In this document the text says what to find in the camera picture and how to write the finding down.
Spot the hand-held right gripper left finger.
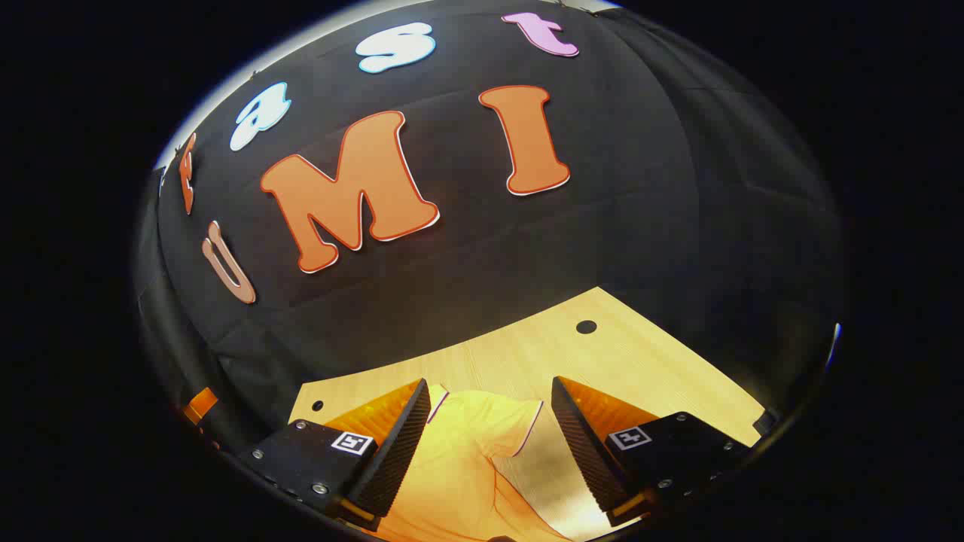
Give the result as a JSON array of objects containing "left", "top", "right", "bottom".
[{"left": 238, "top": 378, "right": 432, "bottom": 533}]

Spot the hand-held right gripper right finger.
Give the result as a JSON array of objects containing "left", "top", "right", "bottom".
[{"left": 551, "top": 376, "right": 754, "bottom": 528}]

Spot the orange T-shirt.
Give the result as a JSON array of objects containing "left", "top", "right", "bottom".
[{"left": 374, "top": 384, "right": 575, "bottom": 542}]

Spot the black backdrop cloth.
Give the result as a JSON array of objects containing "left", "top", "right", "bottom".
[{"left": 136, "top": 0, "right": 844, "bottom": 452}]

